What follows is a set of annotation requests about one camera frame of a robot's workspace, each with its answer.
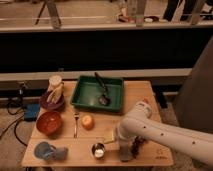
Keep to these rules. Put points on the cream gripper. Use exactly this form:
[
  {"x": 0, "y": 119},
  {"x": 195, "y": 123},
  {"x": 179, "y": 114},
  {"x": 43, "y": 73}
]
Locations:
[{"x": 108, "y": 137}]

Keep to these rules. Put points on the grey eraser block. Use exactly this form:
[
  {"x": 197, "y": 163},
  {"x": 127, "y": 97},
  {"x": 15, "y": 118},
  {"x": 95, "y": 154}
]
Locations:
[{"x": 125, "y": 154}]

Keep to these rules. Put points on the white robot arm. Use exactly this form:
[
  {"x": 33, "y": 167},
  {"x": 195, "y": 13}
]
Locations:
[{"x": 137, "y": 122}]

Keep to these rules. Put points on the small metal cup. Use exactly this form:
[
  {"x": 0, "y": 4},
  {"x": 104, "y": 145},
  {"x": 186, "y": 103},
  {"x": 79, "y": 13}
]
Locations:
[{"x": 98, "y": 150}]

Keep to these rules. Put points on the blue plastic cup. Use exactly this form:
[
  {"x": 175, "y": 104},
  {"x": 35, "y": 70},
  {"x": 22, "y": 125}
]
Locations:
[{"x": 46, "y": 151}]

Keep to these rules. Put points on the white paper cup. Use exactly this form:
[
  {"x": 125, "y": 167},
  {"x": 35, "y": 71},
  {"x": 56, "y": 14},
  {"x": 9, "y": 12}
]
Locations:
[{"x": 54, "y": 82}]

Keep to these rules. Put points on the orange fruit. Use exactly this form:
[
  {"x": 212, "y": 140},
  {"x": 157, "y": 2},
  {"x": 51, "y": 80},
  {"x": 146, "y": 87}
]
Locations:
[{"x": 87, "y": 122}]

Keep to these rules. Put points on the dark grape bunch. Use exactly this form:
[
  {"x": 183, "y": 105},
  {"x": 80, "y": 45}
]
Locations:
[{"x": 138, "y": 141}]

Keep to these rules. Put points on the metal fork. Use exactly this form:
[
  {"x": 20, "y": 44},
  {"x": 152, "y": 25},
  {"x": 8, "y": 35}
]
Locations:
[{"x": 76, "y": 117}]

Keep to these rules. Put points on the black ladle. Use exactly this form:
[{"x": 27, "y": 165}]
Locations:
[{"x": 103, "y": 99}]

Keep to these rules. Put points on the green plastic tray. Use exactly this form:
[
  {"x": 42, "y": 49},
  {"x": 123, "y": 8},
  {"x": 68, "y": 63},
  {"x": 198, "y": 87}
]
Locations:
[{"x": 87, "y": 92}]

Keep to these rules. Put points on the red-orange bowl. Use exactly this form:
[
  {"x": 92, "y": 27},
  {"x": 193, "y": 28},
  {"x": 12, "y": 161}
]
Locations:
[{"x": 49, "y": 122}]

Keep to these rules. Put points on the banana bunch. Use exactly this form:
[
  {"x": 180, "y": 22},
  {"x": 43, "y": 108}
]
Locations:
[{"x": 55, "y": 93}]

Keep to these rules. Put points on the blue box on floor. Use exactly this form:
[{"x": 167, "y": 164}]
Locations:
[{"x": 31, "y": 112}]

